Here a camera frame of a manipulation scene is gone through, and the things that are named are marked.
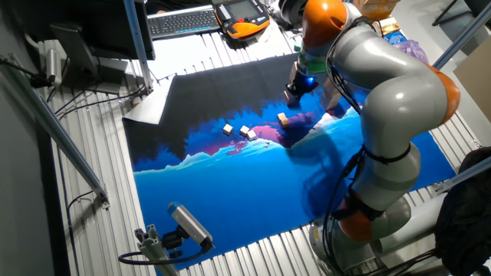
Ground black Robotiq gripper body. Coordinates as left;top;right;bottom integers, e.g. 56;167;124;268
290;72;321;96

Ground white paper sheet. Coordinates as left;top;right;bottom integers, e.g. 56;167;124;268
257;25;278;44

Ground black round spool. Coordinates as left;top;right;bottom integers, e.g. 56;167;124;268
278;0;307;31

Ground orange black teach pendant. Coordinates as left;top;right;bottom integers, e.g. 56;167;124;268
212;0;272;41

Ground gold foil packet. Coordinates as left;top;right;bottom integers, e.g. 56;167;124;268
377;17;402;36

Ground blue white carton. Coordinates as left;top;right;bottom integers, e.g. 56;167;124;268
383;30;408;45

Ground brown orange package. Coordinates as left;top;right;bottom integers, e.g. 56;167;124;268
352;0;402;21

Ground purple plastic bag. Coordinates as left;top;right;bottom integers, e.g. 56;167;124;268
393;38;430;64

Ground blue landscape printed mat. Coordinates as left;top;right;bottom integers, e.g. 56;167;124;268
121;36;457;271

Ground black computer keyboard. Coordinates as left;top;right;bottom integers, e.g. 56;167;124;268
147;4;222;41

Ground brown cardboard panel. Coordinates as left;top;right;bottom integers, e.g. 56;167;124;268
453;36;491;123

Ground black office chair base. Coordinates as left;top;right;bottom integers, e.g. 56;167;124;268
431;0;491;28

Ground black computer monitor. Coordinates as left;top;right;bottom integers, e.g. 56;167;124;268
15;0;157;96

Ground black fabric bag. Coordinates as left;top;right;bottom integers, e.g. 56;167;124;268
434;147;491;276

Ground small silver cylinder device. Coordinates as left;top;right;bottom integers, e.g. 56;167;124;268
44;48;63;87

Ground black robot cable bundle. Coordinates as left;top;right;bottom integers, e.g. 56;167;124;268
321;17;370;276

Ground aluminium frame post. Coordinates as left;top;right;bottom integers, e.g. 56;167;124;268
122;0;155;95

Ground aluminium frame beam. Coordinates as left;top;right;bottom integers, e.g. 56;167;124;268
433;156;491;194
0;53;111;210
432;2;491;71

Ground grey camera with blue end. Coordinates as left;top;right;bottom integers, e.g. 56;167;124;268
166;201;216;251

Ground black camera ball mount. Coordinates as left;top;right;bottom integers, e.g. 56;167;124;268
160;225;189;258

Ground thin black table cables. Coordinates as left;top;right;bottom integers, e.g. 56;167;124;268
53;82;147;120

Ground aluminium profile bracket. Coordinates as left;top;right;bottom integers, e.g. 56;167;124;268
133;224;181;276

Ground black camera cable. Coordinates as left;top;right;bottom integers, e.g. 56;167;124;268
117;245;210;266

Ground black plug cable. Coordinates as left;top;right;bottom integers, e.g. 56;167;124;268
0;57;54;89

